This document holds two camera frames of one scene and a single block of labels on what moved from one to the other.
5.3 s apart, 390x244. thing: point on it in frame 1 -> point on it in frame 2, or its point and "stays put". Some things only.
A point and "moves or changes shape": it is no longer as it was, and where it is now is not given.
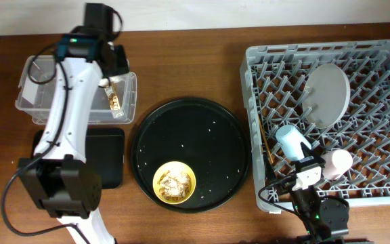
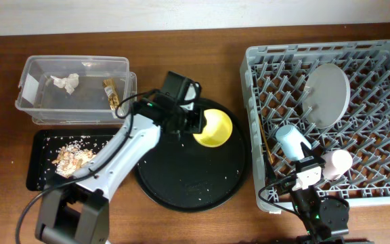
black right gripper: [303, 163] stays put
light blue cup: [290, 139] stays put
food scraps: [174, 186] moves or changes shape
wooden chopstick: [265, 138] stays put
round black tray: [200, 134] stays put
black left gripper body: [114, 72] -> [196, 120]
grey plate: [326, 95] stays put
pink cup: [337, 163] stays put
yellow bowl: [174, 182] -> [217, 130]
